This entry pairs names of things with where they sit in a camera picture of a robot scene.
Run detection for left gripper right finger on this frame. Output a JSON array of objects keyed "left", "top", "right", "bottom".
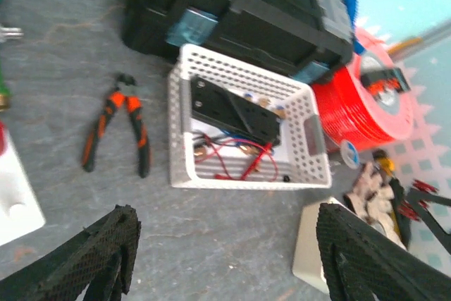
[{"left": 316, "top": 203, "right": 450, "bottom": 301}]

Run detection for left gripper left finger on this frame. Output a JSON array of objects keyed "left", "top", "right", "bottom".
[{"left": 1, "top": 205, "right": 141, "bottom": 300}]

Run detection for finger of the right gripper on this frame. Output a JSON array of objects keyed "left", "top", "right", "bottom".
[{"left": 407, "top": 189, "right": 450, "bottom": 254}]

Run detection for small red springs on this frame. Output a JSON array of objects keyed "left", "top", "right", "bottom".
[{"left": 397, "top": 179, "right": 439, "bottom": 222}]

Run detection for large red spring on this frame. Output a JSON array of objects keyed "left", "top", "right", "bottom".
[{"left": 0, "top": 121, "right": 8, "bottom": 156}]

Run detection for white work gloves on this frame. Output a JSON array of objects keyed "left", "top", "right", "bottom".
[{"left": 343, "top": 162, "right": 407, "bottom": 250}]

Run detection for small white tray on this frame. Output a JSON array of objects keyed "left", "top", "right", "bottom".
[{"left": 292, "top": 197, "right": 349, "bottom": 295}]

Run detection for yellow black screwdriver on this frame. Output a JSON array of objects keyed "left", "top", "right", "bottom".
[{"left": 372, "top": 149, "right": 395, "bottom": 177}]

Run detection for white peg fixture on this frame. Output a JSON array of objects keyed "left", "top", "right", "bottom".
[{"left": 1, "top": 131, "right": 46, "bottom": 245}]

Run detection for red filament spool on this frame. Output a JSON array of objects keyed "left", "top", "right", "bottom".
[{"left": 312, "top": 27, "right": 414, "bottom": 153}]

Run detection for black red connector strip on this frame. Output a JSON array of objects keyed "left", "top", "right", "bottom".
[{"left": 360, "top": 67, "right": 411, "bottom": 97}]

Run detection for orange black pliers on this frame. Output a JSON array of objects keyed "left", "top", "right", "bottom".
[{"left": 80, "top": 73, "right": 152, "bottom": 178}]

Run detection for white perforated basket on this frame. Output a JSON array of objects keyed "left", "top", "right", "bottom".
[{"left": 168, "top": 44, "right": 332, "bottom": 190}]

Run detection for black battery holder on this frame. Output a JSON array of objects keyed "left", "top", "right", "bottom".
[{"left": 190, "top": 76, "right": 280, "bottom": 147}]

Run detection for black toolbox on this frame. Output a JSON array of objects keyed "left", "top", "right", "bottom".
[{"left": 122, "top": 0, "right": 359, "bottom": 83}]

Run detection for green small motor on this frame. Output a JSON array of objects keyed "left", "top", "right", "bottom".
[{"left": 0, "top": 24, "right": 25, "bottom": 111}]

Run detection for solder wire spool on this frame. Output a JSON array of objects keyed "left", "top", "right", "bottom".
[{"left": 340, "top": 140, "right": 360, "bottom": 169}]

